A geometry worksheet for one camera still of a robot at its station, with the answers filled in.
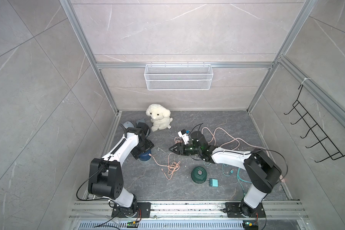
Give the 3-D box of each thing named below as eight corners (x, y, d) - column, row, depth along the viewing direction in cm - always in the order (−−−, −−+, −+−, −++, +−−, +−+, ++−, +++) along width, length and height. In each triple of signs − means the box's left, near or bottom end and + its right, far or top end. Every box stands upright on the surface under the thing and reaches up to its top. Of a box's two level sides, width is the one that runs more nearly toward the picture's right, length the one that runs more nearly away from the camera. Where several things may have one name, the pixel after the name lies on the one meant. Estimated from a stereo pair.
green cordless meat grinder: (191, 186, 83) (193, 180, 74) (190, 173, 88) (192, 166, 79) (204, 186, 83) (208, 180, 74) (203, 173, 88) (206, 166, 79)
